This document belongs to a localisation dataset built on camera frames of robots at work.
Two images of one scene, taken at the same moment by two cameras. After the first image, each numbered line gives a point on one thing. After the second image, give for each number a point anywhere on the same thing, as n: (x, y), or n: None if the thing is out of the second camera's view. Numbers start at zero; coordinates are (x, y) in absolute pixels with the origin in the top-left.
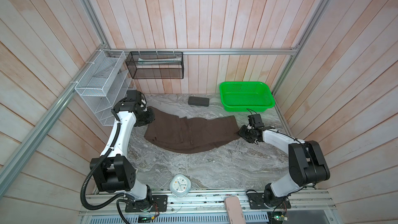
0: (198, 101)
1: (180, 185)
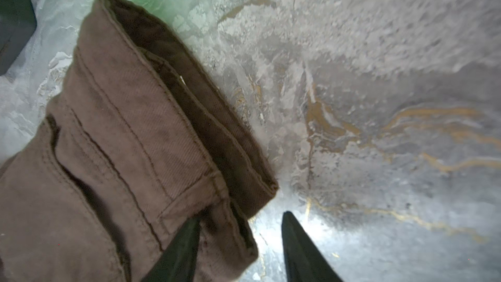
0: (17, 17)
1: None
